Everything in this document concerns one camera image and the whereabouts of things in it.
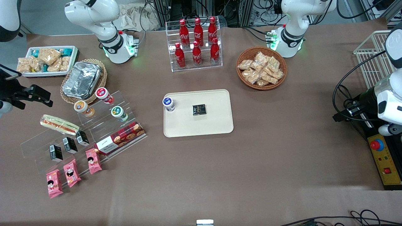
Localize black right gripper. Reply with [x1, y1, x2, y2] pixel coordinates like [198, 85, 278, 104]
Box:
[0, 64, 54, 110]

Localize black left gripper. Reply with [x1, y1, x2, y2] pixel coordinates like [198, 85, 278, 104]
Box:
[332, 87, 381, 123]

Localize triangle sandwich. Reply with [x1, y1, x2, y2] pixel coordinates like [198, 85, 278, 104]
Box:
[40, 114, 80, 136]

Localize beige plastic serving tray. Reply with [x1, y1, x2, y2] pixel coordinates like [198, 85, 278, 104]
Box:
[163, 89, 234, 138]

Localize red emergency stop button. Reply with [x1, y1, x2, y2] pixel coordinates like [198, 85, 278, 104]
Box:
[370, 138, 385, 152]

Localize clear acrylic stepped display stand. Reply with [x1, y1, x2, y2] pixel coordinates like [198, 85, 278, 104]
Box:
[20, 90, 148, 189]

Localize orange lid yogurt cup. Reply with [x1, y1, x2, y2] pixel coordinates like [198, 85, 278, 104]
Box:
[73, 100, 95, 118]

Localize silver foil container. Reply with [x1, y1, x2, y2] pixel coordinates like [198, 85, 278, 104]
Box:
[62, 61, 101, 100]

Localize white rectangular plastic bin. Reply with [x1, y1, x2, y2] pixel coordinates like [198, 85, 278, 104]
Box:
[22, 46, 79, 78]

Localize small black carton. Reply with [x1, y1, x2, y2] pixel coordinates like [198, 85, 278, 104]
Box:
[49, 145, 63, 163]
[74, 130, 90, 147]
[62, 137, 78, 154]

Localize yellow emergency stop control box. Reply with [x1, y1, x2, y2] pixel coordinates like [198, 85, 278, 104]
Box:
[367, 133, 402, 191]

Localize red lid yogurt cup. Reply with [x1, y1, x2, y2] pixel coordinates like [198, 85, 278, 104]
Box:
[95, 87, 114, 105]

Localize shallow tan wicker basket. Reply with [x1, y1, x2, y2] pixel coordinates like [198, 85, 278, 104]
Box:
[60, 58, 108, 105]

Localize pink snack packet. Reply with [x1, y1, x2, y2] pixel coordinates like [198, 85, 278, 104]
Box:
[46, 169, 64, 199]
[85, 148, 103, 175]
[63, 159, 82, 188]

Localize green lid yogurt cup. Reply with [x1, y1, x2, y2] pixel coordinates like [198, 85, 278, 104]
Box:
[111, 106, 129, 122]

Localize red plaid cookie box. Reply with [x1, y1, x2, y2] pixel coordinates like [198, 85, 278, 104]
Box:
[94, 121, 147, 156]

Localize white left base connector block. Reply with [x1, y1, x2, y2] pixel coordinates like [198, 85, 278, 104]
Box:
[266, 30, 279, 51]

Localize white base connector block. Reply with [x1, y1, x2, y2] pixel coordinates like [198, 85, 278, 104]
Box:
[266, 30, 279, 51]
[126, 34, 139, 57]

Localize white right base connector block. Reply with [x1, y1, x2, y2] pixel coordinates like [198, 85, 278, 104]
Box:
[126, 34, 139, 57]

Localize round brown wicker basket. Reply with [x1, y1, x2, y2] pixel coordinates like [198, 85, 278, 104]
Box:
[236, 46, 288, 91]

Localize crumpled beige paper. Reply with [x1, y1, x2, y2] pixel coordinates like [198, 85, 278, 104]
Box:
[114, 3, 160, 32]

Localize blue lid yogurt cup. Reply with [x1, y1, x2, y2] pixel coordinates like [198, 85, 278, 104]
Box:
[162, 97, 176, 112]

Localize red cola bottle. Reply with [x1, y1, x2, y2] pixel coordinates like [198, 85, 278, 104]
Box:
[192, 41, 203, 67]
[179, 19, 190, 48]
[208, 16, 218, 45]
[175, 43, 186, 69]
[193, 18, 204, 47]
[210, 38, 220, 65]

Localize clear acrylic bottle rack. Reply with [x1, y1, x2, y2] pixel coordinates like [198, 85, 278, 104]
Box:
[165, 17, 223, 73]

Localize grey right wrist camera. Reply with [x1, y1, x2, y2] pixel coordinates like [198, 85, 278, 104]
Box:
[0, 100, 14, 118]

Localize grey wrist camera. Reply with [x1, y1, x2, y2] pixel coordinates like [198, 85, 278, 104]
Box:
[378, 123, 402, 137]
[0, 100, 14, 118]

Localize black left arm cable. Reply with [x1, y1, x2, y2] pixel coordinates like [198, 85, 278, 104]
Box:
[332, 50, 387, 123]

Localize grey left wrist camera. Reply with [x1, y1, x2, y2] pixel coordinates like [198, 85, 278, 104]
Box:
[378, 123, 402, 137]

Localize white wire basket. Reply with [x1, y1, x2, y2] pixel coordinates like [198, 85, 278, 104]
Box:
[353, 30, 397, 90]

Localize black floor cables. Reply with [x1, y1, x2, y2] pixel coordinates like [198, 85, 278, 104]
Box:
[279, 209, 402, 226]

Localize aluminium frame rack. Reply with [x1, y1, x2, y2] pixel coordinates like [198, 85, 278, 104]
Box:
[152, 0, 255, 28]

